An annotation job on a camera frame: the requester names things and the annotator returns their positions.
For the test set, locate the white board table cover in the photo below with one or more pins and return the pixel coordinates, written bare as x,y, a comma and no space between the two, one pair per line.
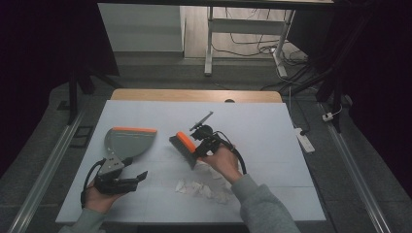
259,129

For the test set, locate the black metal stand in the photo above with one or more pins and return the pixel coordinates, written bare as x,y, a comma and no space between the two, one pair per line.
336,97
74,93

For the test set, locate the wooden table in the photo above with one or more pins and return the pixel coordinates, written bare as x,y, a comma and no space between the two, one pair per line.
194,95

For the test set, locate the white power strip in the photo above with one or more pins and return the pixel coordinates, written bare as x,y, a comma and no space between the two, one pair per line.
304,140

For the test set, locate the pile of white paper scraps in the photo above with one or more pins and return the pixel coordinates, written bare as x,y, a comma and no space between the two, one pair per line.
200,189

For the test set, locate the person's left hand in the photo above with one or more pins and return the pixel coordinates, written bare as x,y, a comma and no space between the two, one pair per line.
98,200

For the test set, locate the small white plug adapter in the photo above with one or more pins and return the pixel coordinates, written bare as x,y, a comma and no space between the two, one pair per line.
327,116

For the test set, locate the grey dustpan with orange edge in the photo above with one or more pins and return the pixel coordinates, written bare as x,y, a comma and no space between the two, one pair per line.
129,144

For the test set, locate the orange brush with grey bristles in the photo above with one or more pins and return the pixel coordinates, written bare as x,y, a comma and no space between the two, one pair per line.
184,145

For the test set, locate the white cabinet panel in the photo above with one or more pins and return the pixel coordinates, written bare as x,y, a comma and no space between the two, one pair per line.
142,29

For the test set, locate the white metal desk frame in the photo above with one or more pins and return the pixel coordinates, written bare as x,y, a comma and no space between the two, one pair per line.
246,26

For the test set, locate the aluminium floor rail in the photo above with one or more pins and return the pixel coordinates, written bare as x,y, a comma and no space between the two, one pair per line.
356,171
45,168

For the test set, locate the person's right hand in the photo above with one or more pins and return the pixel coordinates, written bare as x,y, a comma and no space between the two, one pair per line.
225,163

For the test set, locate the black rectangular floor frame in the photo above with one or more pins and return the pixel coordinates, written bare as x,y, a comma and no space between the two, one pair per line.
81,136

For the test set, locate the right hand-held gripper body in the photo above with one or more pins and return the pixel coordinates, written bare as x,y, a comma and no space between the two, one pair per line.
210,139

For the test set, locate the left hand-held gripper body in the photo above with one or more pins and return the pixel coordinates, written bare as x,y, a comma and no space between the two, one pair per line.
113,183

